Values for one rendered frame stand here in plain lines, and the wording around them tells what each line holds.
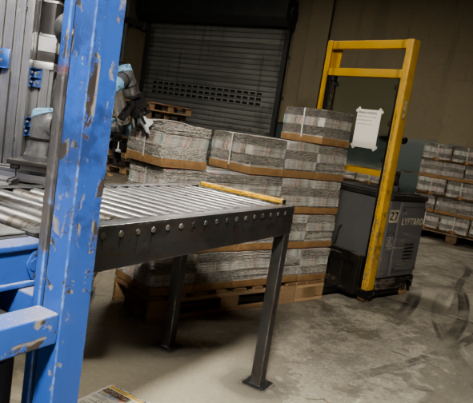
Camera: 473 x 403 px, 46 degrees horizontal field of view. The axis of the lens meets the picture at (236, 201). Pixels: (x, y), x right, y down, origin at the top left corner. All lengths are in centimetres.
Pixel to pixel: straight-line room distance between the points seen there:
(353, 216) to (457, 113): 544
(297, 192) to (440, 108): 623
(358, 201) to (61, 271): 337
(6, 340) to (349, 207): 352
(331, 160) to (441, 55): 614
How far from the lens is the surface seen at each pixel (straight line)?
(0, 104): 274
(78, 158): 103
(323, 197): 373
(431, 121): 955
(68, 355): 115
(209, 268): 318
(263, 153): 327
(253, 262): 339
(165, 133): 283
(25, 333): 106
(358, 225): 425
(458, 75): 957
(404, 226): 432
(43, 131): 249
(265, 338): 244
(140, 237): 152
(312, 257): 380
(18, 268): 120
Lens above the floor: 109
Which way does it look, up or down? 8 degrees down
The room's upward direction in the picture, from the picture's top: 9 degrees clockwise
